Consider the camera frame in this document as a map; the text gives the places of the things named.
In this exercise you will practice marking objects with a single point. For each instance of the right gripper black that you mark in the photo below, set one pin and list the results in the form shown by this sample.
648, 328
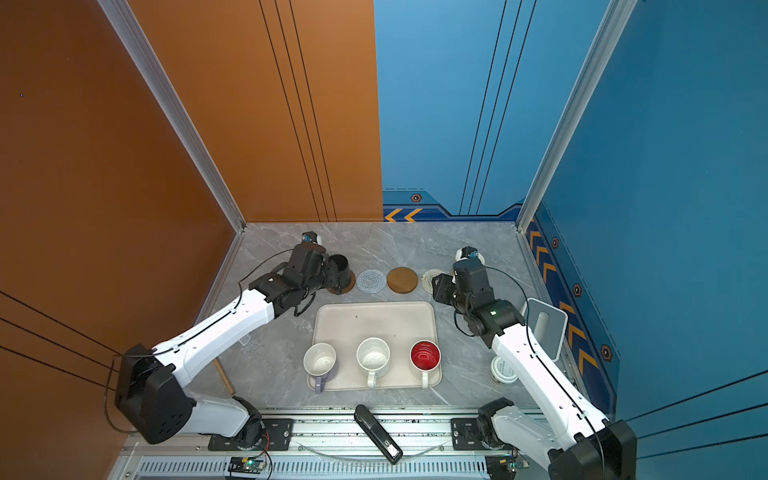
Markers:
440, 289

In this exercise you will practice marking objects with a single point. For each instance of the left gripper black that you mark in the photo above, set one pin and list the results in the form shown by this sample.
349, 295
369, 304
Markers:
332, 273

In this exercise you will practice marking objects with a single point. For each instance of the glossy dark brown coaster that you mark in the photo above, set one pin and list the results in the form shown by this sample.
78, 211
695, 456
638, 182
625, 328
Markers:
347, 288

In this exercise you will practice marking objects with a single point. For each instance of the black mug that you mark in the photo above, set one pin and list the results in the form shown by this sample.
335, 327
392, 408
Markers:
339, 271

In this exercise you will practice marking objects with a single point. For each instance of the white multicolour woven coaster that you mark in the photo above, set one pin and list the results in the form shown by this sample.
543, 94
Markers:
427, 280

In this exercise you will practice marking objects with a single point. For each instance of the blue grey woven coaster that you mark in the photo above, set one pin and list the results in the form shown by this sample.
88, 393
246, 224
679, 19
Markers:
371, 281

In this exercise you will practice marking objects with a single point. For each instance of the round wooden coaster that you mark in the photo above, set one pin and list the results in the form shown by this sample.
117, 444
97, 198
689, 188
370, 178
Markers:
402, 280

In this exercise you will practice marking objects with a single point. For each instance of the red inside white mug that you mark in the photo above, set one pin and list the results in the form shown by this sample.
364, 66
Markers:
425, 357

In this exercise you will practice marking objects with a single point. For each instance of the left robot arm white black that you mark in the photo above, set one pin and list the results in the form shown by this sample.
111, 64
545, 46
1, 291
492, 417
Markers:
151, 383

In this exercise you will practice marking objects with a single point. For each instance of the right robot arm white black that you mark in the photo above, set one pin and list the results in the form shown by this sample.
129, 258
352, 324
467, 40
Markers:
578, 441

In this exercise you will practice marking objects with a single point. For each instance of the beige serving tray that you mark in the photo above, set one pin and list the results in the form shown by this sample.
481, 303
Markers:
401, 325

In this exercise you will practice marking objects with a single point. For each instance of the white tissue box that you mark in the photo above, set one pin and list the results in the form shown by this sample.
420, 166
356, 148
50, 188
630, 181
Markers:
548, 325

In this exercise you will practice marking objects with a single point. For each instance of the wooden mallet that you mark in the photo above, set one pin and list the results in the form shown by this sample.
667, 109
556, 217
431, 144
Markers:
224, 377

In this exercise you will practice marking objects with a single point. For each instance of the black stapler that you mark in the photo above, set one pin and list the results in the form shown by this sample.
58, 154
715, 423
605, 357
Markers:
375, 431

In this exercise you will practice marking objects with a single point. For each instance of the right circuit board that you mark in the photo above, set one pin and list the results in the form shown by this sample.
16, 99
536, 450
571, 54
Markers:
502, 467

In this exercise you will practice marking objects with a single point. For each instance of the left green circuit board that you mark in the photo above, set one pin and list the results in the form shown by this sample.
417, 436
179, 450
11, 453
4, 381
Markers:
248, 467

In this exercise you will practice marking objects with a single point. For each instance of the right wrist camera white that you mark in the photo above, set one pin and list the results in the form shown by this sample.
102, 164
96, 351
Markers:
471, 255

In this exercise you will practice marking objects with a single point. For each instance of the white mug purple handle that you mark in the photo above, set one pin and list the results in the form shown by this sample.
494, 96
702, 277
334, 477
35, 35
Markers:
320, 364

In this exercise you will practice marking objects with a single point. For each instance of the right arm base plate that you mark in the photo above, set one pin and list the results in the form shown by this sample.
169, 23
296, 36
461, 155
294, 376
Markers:
466, 436

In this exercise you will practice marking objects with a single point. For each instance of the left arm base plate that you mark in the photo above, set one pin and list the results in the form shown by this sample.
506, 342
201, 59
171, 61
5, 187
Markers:
271, 434

